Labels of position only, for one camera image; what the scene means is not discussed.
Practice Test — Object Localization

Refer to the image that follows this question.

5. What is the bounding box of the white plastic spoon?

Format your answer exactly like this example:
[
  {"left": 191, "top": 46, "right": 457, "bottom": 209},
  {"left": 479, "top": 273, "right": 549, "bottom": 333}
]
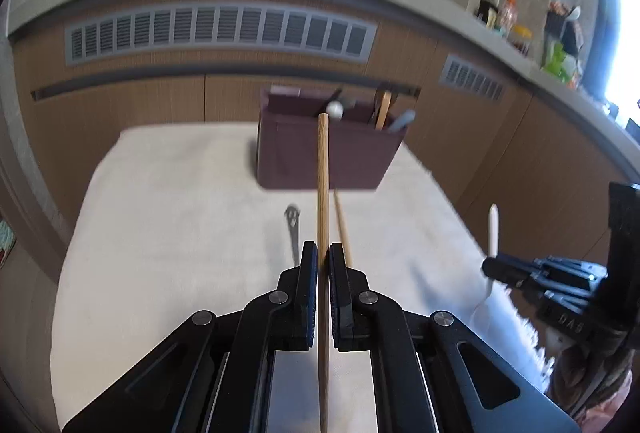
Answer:
[{"left": 471, "top": 204, "right": 500, "bottom": 335}]

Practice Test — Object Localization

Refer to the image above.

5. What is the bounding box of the wooden chopstick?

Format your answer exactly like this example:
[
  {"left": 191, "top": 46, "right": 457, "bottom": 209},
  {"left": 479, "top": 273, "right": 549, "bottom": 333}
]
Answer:
[
  {"left": 333, "top": 190, "right": 352, "bottom": 267},
  {"left": 317, "top": 112, "right": 330, "bottom": 433}
]

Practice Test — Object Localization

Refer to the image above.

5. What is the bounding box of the grey-blue plastic spoon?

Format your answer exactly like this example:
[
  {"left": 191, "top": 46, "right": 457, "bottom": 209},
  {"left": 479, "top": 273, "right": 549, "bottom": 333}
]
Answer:
[{"left": 388, "top": 109, "right": 416, "bottom": 133}]

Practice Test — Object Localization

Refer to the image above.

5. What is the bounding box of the brown wooden spoon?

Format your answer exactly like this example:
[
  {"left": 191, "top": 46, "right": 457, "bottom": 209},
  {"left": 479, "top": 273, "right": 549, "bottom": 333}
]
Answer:
[{"left": 375, "top": 91, "right": 393, "bottom": 130}]

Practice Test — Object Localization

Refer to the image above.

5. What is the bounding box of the smoky translucent black-handled spoon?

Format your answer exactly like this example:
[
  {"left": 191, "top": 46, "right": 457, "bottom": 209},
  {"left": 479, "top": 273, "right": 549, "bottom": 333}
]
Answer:
[{"left": 369, "top": 83, "right": 399, "bottom": 129}]

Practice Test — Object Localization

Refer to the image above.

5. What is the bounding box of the gloved right hand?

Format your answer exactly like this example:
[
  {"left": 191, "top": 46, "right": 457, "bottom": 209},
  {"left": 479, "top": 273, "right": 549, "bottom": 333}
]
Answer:
[{"left": 546, "top": 328, "right": 636, "bottom": 421}]

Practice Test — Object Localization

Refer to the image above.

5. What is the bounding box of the cream white table cloth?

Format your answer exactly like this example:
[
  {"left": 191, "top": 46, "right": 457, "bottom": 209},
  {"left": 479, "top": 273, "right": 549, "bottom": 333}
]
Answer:
[{"left": 50, "top": 123, "right": 550, "bottom": 424}]

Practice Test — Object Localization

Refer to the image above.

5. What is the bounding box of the green packaging bag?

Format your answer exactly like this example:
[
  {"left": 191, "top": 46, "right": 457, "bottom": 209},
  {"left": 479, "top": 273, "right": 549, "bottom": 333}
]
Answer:
[{"left": 542, "top": 40, "right": 582, "bottom": 90}]

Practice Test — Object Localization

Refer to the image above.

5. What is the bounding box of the maroon plastic utensil box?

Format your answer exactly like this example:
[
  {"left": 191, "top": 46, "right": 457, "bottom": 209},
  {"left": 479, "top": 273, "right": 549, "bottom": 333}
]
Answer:
[{"left": 256, "top": 86, "right": 414, "bottom": 190}]

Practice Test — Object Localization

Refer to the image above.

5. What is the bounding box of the right grey vent grille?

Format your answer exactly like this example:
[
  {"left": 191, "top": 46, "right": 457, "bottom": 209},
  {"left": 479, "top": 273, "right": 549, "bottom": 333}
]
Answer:
[{"left": 438, "top": 54, "right": 506, "bottom": 102}]

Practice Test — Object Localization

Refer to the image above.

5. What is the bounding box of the grey vent grille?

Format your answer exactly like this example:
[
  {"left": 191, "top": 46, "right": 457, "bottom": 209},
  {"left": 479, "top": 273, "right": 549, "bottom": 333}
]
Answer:
[
  {"left": 64, "top": 1, "right": 378, "bottom": 65},
  {"left": 438, "top": 54, "right": 506, "bottom": 102}
]

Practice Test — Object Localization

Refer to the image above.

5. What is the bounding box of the yellow lid red jar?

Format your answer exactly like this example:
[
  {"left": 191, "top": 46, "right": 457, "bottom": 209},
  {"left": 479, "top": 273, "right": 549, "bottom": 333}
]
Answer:
[{"left": 509, "top": 25, "right": 533, "bottom": 56}]

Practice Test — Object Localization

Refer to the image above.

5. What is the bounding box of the orange cap clear bottle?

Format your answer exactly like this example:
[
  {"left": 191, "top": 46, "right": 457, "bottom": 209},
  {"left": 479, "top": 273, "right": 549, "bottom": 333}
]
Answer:
[{"left": 499, "top": 0, "right": 518, "bottom": 38}]

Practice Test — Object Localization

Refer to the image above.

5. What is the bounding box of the dark soy sauce bottle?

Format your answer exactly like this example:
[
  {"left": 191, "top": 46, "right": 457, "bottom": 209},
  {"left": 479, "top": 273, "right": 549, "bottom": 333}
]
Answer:
[{"left": 475, "top": 0, "right": 498, "bottom": 26}]

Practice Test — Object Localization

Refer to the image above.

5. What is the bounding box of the left grey vent grille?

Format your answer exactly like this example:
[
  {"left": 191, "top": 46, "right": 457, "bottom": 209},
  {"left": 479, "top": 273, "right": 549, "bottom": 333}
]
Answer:
[{"left": 64, "top": 1, "right": 378, "bottom": 65}]

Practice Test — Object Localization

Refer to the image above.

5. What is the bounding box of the dark wall utensil holder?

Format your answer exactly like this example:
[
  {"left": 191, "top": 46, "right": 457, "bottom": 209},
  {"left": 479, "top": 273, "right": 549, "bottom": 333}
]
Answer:
[{"left": 544, "top": 1, "right": 584, "bottom": 57}]

